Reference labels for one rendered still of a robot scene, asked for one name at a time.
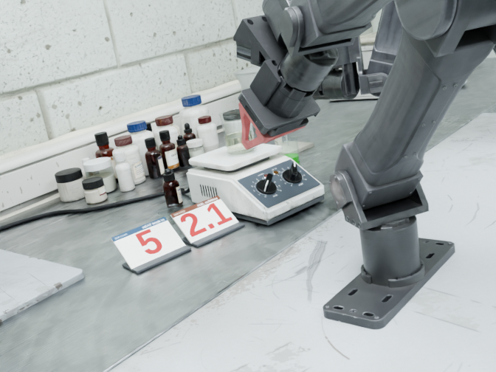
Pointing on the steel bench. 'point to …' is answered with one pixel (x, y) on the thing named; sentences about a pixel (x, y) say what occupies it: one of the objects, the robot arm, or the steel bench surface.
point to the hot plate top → (213, 159)
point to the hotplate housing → (233, 190)
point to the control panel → (287, 191)
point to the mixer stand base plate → (30, 281)
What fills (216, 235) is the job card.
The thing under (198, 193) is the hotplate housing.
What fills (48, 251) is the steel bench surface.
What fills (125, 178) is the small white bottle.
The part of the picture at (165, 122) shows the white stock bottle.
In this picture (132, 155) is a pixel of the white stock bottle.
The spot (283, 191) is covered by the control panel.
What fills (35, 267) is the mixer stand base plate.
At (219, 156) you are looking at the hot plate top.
